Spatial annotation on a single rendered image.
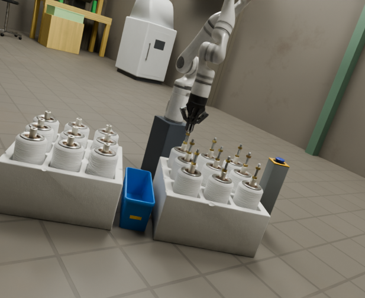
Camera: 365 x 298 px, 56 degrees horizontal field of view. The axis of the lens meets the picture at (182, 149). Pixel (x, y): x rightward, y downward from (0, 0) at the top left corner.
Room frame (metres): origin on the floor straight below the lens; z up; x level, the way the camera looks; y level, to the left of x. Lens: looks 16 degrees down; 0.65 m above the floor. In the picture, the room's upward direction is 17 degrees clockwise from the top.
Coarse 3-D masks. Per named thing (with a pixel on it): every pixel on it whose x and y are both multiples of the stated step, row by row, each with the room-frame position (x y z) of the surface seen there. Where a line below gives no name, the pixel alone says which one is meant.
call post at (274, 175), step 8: (272, 168) 1.40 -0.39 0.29; (280, 168) 1.40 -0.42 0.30; (288, 168) 1.40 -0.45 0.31; (264, 176) 1.43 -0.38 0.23; (272, 176) 1.39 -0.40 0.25; (280, 176) 1.40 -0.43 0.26; (264, 184) 1.41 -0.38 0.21; (272, 184) 1.40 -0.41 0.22; (280, 184) 1.40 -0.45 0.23; (264, 192) 1.39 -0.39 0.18; (272, 192) 1.40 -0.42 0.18; (264, 200) 1.40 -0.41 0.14; (272, 200) 1.40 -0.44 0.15; (264, 208) 1.40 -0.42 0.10; (272, 208) 1.40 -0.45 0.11
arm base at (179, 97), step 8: (176, 88) 1.65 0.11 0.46; (176, 96) 1.65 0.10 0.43; (184, 96) 1.65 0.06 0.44; (168, 104) 1.70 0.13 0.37; (176, 104) 1.64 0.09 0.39; (184, 104) 1.66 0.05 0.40; (168, 112) 1.66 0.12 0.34; (176, 112) 1.64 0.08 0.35; (168, 120) 1.65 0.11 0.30; (176, 120) 1.65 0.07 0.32
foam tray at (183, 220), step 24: (168, 168) 1.33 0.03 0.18; (168, 192) 1.09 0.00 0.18; (168, 216) 1.07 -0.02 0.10; (192, 216) 1.09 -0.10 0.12; (216, 216) 1.11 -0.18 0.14; (240, 216) 1.13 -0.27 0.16; (264, 216) 1.14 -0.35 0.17; (168, 240) 1.08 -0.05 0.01; (192, 240) 1.10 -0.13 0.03; (216, 240) 1.11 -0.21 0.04; (240, 240) 1.13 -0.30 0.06
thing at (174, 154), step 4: (172, 148) 1.39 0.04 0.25; (172, 152) 1.37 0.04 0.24; (176, 152) 1.35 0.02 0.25; (172, 156) 1.36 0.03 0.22; (176, 156) 1.35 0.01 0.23; (192, 156) 1.38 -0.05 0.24; (168, 160) 1.39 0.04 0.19; (172, 160) 1.35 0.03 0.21; (168, 164) 1.37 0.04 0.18; (172, 164) 1.35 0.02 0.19
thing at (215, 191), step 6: (210, 180) 1.16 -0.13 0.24; (216, 180) 1.15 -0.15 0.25; (210, 186) 1.15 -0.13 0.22; (216, 186) 1.14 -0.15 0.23; (222, 186) 1.14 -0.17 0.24; (228, 186) 1.15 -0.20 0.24; (204, 192) 1.17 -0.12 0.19; (210, 192) 1.15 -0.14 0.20; (216, 192) 1.14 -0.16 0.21; (222, 192) 1.14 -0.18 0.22; (228, 192) 1.15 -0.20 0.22; (210, 198) 1.14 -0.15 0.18; (216, 198) 1.14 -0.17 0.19; (222, 198) 1.14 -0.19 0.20; (228, 198) 1.17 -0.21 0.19
